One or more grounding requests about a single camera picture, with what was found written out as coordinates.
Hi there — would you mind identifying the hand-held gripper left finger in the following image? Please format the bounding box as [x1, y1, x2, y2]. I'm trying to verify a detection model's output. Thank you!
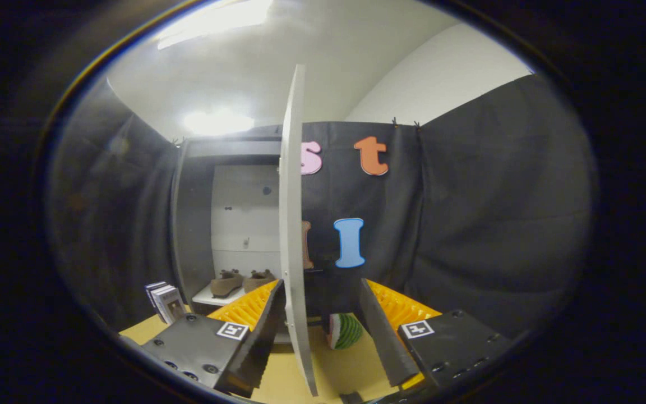
[141, 279, 285, 399]

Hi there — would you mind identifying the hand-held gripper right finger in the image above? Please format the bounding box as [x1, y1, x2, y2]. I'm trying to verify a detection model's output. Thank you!
[358, 278, 514, 393]

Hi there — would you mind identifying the brown felt shoe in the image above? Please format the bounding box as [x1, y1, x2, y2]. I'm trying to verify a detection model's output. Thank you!
[210, 269, 244, 298]
[243, 269, 276, 293]

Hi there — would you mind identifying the white shoe cabinet door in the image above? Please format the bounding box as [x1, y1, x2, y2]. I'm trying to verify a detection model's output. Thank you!
[278, 63, 319, 397]

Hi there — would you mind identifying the grey shoe cabinet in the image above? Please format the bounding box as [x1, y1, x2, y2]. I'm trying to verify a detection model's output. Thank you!
[170, 134, 283, 308]

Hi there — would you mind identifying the toy watermelon slice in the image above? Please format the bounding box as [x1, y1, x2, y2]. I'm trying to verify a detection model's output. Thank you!
[326, 313, 364, 351]

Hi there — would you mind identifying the white boxed book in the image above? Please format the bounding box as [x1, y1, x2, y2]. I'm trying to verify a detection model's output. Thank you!
[145, 282, 167, 306]
[151, 284, 175, 320]
[158, 286, 188, 325]

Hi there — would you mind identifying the black backdrop cloth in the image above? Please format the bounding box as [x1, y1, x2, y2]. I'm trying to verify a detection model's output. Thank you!
[48, 73, 596, 337]

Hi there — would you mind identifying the ceiling light panel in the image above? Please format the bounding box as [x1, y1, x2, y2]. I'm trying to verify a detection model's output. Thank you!
[158, 0, 274, 51]
[183, 109, 255, 137]

